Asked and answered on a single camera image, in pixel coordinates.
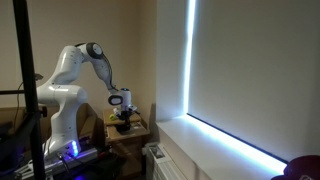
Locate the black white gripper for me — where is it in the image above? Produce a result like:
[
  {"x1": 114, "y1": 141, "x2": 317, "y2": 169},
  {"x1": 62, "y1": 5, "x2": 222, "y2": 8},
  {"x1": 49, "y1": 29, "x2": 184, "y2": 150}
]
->
[{"x1": 113, "y1": 105, "x2": 137, "y2": 121}]

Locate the black square bowl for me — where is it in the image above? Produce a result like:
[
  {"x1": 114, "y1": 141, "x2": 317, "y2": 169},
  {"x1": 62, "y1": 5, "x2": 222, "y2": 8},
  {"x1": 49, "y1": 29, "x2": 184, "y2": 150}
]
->
[{"x1": 115, "y1": 124, "x2": 131, "y2": 132}]

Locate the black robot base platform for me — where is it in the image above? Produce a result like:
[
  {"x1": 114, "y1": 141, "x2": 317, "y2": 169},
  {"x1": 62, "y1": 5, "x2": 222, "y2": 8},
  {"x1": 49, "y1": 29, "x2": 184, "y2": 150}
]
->
[{"x1": 13, "y1": 139, "x2": 111, "y2": 180}]

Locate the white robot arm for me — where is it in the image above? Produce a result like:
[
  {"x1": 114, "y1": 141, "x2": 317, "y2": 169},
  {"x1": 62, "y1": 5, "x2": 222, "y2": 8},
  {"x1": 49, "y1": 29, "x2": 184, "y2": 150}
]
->
[{"x1": 37, "y1": 42, "x2": 137, "y2": 159}]

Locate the light wood nightstand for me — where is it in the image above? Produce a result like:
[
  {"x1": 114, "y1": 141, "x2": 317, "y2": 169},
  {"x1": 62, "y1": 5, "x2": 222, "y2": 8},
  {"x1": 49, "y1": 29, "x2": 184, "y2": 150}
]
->
[{"x1": 103, "y1": 110, "x2": 149, "y2": 180}]

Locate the white windowsill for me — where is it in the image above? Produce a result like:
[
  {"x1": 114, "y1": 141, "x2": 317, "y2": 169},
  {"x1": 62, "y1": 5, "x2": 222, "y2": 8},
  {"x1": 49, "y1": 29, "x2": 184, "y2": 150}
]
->
[{"x1": 156, "y1": 115, "x2": 286, "y2": 180}]

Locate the yellow-green tennis ball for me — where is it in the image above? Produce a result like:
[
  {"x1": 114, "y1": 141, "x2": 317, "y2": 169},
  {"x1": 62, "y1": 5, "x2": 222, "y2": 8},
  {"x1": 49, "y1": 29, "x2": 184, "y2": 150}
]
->
[{"x1": 109, "y1": 114, "x2": 117, "y2": 121}]

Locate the leaflet on radiator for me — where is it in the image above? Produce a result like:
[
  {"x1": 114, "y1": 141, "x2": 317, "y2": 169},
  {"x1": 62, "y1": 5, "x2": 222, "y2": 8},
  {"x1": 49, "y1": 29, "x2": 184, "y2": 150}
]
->
[{"x1": 151, "y1": 147, "x2": 164, "y2": 159}]

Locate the white roller blind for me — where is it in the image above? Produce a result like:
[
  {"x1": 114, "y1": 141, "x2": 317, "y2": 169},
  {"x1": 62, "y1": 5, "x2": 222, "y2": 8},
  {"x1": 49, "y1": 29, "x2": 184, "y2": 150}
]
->
[{"x1": 188, "y1": 0, "x2": 320, "y2": 160}]

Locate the maroon baseball cap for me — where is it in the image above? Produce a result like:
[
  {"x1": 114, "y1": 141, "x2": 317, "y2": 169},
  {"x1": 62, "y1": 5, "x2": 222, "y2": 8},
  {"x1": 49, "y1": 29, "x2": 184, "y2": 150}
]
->
[{"x1": 271, "y1": 155, "x2": 320, "y2": 180}]

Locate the white wall radiator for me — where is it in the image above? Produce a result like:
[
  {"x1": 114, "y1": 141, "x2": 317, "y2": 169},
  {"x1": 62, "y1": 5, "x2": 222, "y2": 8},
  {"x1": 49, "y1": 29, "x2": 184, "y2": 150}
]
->
[{"x1": 146, "y1": 144, "x2": 187, "y2": 180}]

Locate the black camera stand pole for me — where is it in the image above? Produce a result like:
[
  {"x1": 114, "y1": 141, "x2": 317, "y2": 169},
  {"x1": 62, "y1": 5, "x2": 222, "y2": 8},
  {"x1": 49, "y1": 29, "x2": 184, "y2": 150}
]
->
[{"x1": 0, "y1": 0, "x2": 46, "y2": 180}]

